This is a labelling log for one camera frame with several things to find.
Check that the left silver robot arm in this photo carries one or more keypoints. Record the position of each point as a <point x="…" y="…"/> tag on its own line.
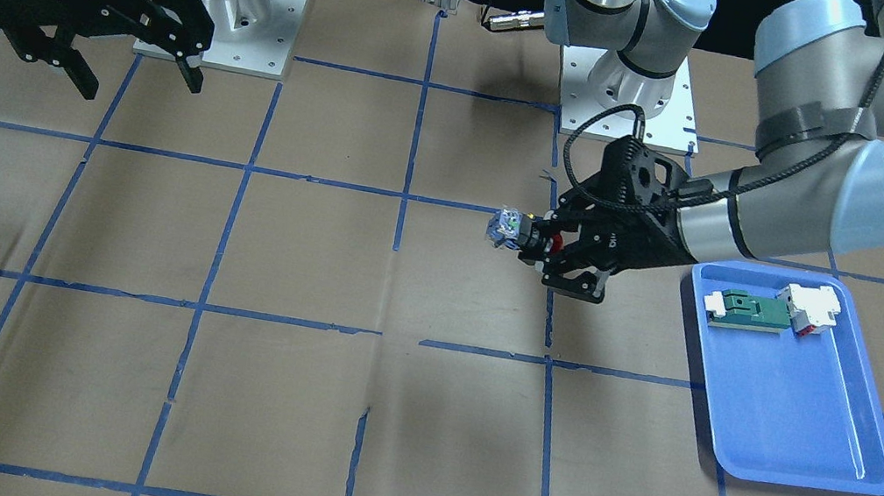
<point x="818" y="185"/>

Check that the white circuit breaker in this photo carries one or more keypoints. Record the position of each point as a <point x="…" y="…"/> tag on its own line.
<point x="811" y="310"/>

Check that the green relay module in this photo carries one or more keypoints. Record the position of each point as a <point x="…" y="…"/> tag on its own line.
<point x="741" y="310"/>

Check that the blue plastic tray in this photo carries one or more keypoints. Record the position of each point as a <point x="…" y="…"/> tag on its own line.
<point x="784" y="409"/>

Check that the red emergency stop button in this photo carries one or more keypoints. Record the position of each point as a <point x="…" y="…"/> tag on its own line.
<point x="526" y="233"/>

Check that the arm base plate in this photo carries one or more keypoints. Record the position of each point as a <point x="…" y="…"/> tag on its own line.
<point x="593" y="80"/>
<point x="253" y="36"/>

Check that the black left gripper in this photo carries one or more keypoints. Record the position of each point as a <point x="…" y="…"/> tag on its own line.
<point x="645" y="243"/>

